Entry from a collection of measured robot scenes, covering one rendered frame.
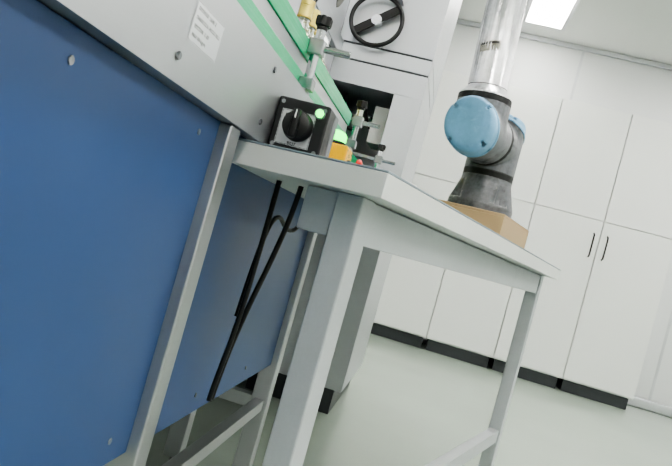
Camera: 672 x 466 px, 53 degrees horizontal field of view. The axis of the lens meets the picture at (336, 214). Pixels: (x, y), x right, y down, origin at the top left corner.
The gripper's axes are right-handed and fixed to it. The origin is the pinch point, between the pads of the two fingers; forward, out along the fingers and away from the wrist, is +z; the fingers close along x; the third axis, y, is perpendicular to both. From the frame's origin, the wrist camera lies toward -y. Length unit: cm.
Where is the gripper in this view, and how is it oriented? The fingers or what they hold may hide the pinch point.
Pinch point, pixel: (328, 1)
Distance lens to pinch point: 181.9
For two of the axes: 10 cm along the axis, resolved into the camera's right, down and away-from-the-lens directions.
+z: -2.7, 9.6, -0.3
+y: -1.5, -0.8, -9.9
